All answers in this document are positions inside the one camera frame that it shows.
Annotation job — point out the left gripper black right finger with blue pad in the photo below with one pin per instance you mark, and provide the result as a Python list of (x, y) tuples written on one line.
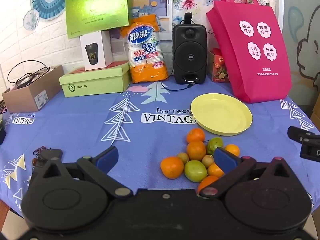
[(235, 168)]

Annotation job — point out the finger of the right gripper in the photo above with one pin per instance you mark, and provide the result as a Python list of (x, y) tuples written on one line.
[(298, 135)]

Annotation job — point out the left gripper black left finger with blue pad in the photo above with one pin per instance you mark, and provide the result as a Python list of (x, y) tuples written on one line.
[(95, 170)]

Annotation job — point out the small yellow orange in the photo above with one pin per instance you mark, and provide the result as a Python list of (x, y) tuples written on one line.
[(233, 149)]

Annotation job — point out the small mandarin orange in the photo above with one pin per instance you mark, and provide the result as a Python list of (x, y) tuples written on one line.
[(214, 170)]

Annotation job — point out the large orange with stem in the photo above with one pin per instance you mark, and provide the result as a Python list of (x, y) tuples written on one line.
[(205, 182)]

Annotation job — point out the small brown kiwi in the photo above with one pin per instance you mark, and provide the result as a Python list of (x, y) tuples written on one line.
[(184, 157), (208, 160)]

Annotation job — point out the green guava fruit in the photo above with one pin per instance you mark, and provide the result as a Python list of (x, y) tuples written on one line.
[(213, 144)]

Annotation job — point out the large green tomato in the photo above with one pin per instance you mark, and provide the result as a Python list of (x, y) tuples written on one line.
[(195, 171)]

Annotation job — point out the brown cardboard box on floor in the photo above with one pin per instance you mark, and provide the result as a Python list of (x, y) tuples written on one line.
[(315, 117)]

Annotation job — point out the black phone with charm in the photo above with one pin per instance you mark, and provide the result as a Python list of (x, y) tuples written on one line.
[(41, 156)]

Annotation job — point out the yellow plastic plate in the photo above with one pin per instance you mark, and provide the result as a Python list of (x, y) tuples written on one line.
[(221, 114)]

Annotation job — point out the blue printed tablecloth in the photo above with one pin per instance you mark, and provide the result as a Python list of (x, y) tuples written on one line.
[(146, 123)]

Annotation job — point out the light green shoe box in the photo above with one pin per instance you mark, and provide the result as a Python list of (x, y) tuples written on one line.
[(115, 78)]

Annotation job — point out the red tomato cracker box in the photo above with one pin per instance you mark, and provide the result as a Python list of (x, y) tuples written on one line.
[(216, 68)]

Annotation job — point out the pink tote bag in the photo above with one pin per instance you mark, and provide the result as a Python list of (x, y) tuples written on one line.
[(253, 49)]

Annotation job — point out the orange paper cup package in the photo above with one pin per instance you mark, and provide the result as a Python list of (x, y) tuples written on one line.
[(144, 53)]

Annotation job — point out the white coffee cup box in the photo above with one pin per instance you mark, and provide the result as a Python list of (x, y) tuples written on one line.
[(96, 50)]

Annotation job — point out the black speaker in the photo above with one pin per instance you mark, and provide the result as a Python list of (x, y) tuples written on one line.
[(189, 51)]

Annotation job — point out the large green gift box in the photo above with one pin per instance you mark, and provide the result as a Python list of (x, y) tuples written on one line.
[(88, 16)]

